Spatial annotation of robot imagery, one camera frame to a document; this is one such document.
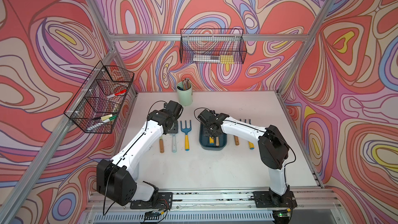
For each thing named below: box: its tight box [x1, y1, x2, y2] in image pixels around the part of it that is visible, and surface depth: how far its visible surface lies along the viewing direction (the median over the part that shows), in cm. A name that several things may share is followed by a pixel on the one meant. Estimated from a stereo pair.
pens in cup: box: [176, 77, 192, 91], surface depth 106 cm
